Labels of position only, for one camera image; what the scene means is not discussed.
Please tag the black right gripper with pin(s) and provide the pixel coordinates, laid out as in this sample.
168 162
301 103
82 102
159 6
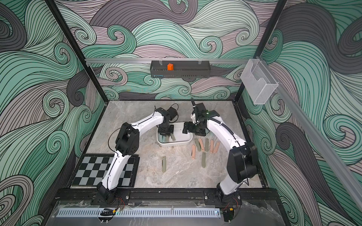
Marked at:
193 129

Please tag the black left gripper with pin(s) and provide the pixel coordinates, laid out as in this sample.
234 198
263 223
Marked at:
161 132

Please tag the olive fruit knife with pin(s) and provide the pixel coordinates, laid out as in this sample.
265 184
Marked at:
206 145

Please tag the white storage box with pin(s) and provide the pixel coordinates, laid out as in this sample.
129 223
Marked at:
178 138

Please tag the pink fruit knife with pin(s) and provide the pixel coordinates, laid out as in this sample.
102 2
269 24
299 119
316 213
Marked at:
202 148

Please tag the olive knife box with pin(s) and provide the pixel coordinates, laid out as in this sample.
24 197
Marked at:
164 164

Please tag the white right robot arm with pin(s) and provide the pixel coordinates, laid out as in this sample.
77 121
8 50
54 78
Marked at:
242 155

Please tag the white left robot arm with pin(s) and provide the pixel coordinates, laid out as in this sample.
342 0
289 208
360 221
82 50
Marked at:
127 143

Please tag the orange block on shelf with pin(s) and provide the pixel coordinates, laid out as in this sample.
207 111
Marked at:
170 67

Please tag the black white checkerboard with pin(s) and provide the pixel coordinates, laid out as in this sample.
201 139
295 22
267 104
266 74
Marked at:
93 168

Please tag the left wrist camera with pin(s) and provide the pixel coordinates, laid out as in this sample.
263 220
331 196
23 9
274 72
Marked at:
171 114

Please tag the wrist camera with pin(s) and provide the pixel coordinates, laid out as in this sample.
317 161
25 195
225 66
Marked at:
199 110
171 114

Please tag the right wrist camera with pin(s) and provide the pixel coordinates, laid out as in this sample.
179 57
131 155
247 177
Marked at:
199 110

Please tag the black wall shelf tray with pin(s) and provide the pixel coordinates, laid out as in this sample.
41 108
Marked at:
182 69

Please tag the clear acrylic wall holder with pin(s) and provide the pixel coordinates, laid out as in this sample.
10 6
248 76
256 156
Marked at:
258 81

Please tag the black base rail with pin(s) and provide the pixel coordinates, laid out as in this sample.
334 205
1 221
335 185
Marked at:
135 196

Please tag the white slotted cable duct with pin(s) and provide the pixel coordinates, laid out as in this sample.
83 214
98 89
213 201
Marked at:
142 212

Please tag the aluminium wall rail back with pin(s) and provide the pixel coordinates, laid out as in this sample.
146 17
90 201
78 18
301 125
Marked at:
128 60

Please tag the aluminium wall rail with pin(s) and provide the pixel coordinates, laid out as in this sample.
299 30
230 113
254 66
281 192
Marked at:
340 169
128 60

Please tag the black corner frame post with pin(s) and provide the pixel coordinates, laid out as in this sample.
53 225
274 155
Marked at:
67 32

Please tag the black right corner post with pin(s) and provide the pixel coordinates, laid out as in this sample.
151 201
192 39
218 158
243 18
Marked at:
270 26

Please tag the aluminium wall rail right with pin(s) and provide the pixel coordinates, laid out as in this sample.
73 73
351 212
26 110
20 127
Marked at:
340 169

